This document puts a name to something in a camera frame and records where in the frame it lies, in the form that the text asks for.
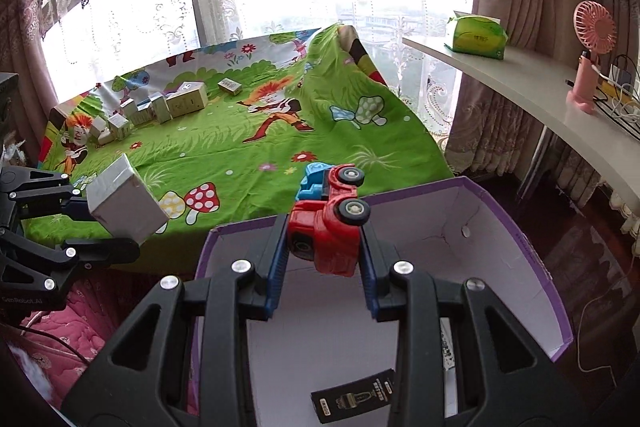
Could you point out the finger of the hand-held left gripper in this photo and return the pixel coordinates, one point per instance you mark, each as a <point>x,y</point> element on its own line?
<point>75,209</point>
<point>100,252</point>

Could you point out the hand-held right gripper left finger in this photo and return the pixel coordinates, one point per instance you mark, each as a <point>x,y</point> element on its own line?
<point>277,267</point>

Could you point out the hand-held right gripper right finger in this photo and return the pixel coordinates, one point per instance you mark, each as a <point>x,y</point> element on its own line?
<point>370,277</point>

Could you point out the plain white carton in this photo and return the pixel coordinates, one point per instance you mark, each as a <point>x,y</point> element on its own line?
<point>125,202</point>

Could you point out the red and blue toy truck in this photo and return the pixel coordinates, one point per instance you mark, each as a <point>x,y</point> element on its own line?
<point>325,232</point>

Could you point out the purple cardboard box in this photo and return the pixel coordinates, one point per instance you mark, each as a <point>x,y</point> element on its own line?
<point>500,257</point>

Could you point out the pink quilt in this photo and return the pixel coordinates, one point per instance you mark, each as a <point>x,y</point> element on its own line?
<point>75,322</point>

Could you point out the black small product box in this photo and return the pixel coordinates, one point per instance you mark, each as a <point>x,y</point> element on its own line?
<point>350,397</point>

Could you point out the green cartoon printed blanket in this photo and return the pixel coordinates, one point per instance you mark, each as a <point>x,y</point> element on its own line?
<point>225,132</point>

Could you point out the cluster of small white cartons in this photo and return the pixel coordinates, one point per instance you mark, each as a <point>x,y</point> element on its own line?
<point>187,102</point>

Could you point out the floral patterned curtain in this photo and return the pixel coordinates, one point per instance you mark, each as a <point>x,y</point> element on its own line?
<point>20,32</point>

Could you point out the white curved shelf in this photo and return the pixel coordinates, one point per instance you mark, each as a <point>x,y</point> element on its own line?
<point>525,92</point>

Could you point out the green tissue pack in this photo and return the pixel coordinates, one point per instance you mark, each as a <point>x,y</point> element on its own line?
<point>475,39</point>

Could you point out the pink handheld fan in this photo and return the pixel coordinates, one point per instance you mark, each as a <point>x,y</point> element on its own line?
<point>585,82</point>

